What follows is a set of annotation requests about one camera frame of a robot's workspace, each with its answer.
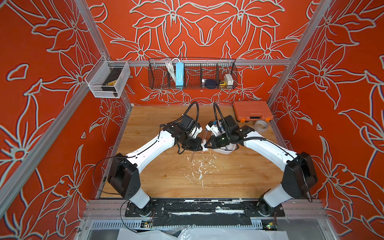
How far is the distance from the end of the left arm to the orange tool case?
0.53m

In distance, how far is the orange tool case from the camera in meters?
1.09

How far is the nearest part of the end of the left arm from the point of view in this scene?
0.58 meters
